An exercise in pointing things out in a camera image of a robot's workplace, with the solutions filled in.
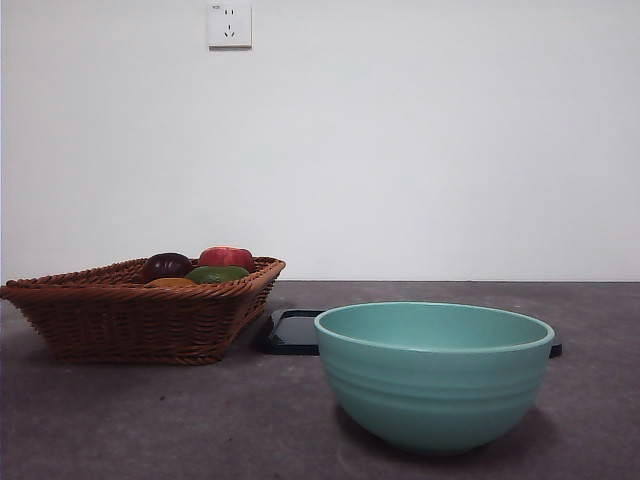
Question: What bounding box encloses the yellow orange toy fruit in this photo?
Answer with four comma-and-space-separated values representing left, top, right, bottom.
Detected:
144, 277, 197, 289

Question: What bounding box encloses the teal ribbed bowl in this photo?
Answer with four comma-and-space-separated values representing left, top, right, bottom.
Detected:
313, 301, 557, 457

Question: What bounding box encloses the red toy fruit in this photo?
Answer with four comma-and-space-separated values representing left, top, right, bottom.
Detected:
198, 245, 256, 274

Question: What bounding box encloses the black rectangular tray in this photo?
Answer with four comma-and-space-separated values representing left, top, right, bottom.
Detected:
253, 308, 564, 358

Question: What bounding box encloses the green toy fruit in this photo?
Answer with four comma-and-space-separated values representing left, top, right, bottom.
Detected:
183, 264, 250, 285

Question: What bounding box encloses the dark purple toy fruit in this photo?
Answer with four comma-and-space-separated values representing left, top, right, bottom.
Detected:
142, 251, 194, 280

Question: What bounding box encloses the brown wicker basket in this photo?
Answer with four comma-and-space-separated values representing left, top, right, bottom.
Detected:
0, 255, 287, 366

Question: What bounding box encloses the white wall socket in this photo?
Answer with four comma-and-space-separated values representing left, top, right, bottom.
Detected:
207, 0, 253, 51

